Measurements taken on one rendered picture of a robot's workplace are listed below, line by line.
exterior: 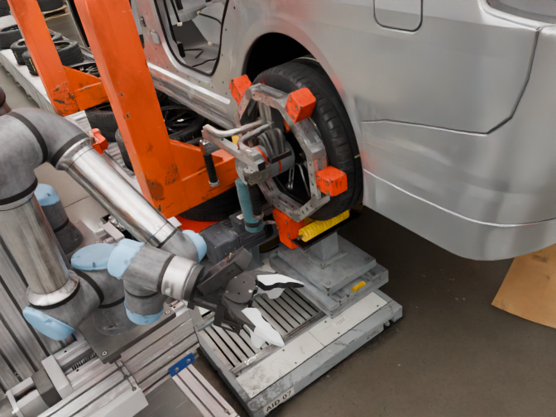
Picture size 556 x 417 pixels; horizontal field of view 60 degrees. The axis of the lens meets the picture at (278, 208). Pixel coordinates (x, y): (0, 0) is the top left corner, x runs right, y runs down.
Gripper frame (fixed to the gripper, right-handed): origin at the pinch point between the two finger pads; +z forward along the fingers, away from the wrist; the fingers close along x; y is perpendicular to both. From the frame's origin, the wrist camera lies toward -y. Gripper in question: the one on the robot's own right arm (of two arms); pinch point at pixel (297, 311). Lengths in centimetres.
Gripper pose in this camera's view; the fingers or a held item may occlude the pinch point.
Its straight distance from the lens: 87.7
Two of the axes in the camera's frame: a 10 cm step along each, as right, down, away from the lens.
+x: -2.6, 5.4, -8.0
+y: -2.0, 7.8, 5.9
